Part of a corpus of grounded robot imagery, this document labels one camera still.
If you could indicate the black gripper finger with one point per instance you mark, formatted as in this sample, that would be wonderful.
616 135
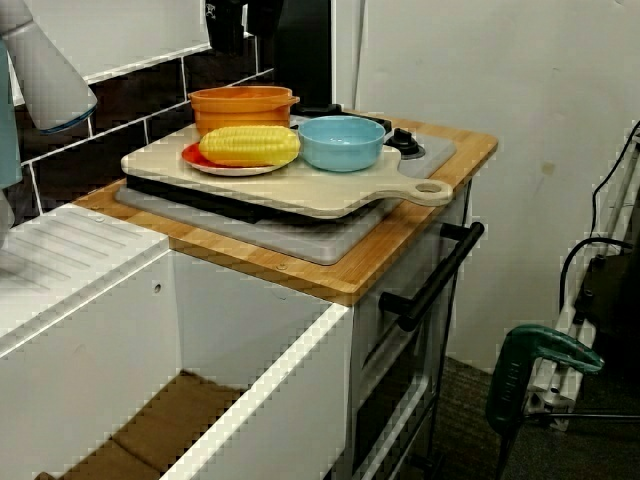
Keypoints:
225 25
260 17

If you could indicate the orange plastic pot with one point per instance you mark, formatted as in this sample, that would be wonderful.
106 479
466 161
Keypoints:
240 112

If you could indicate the yellow toy corn cob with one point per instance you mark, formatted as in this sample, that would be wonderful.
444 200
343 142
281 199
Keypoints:
250 145

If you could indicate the light blue bowl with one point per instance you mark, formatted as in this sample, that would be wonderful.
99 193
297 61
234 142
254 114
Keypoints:
340 152

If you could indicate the dark tile backsplash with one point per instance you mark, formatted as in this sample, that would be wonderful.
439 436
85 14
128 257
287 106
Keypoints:
140 90

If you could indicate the red plate with white rim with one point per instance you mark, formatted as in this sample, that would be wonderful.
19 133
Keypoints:
230 171

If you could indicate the black stove knob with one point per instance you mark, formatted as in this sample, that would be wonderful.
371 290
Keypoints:
406 142

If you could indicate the grey toy stovetop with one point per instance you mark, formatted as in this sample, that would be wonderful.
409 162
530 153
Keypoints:
300 242

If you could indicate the wooden countertop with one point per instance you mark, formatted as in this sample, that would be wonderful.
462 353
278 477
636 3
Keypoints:
380 260

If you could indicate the white toy sink unit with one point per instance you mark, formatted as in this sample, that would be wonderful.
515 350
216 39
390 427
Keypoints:
100 320

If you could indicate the white oven door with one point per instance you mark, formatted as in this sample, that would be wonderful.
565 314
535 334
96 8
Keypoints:
370 325

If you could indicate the green clamp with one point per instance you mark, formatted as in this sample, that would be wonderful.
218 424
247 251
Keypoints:
515 370

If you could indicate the black box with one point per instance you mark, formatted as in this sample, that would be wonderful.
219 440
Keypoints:
615 300

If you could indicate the aluminium frame rail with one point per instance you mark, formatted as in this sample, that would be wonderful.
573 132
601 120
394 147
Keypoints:
565 320

